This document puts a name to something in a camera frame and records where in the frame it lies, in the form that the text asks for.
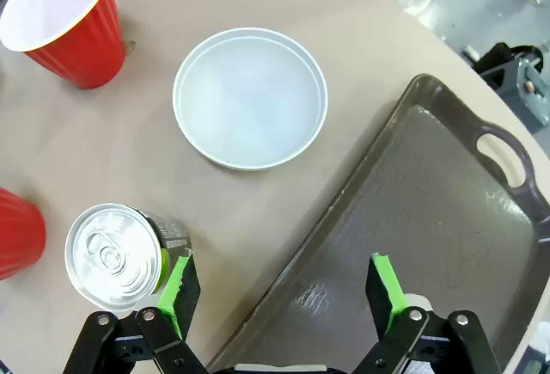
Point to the grey metal bracket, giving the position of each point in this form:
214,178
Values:
533,90

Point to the silver drink can green label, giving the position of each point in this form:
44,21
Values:
111,255

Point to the red plastic cup white inside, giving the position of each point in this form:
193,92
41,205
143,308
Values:
86,51

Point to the white round plastic bowl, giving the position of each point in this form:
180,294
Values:
251,99

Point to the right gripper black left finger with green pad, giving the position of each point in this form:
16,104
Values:
172,305

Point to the dark brown plastic tray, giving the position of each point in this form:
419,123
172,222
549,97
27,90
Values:
412,219

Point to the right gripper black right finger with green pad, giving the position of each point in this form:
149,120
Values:
386,301

